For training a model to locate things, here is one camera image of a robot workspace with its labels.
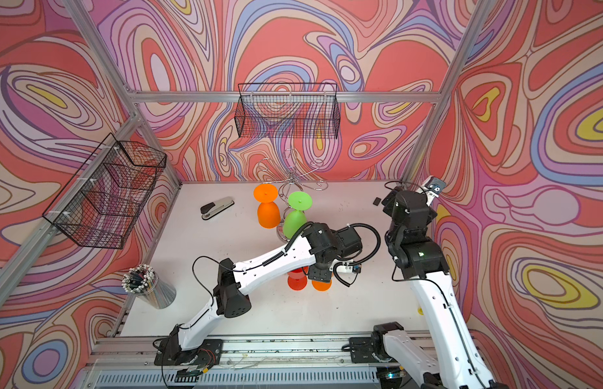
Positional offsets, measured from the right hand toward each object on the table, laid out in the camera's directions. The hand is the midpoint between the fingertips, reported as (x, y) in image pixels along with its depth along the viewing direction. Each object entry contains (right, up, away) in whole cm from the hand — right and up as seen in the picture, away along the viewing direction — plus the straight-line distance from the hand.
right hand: (408, 199), depth 67 cm
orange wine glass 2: (-41, -4, +13) cm, 43 cm away
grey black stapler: (-70, -3, +38) cm, 79 cm away
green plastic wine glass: (-32, -6, +9) cm, 34 cm away
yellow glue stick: (+10, -38, +14) cm, 41 cm away
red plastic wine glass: (-32, -28, +19) cm, 46 cm away
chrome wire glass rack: (-34, +7, +11) cm, 36 cm away
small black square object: (+5, 0, +45) cm, 45 cm away
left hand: (-22, -20, +11) cm, 32 cm away
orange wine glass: (-23, -31, +20) cm, 43 cm away
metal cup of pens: (-77, -24, +4) cm, 81 cm away
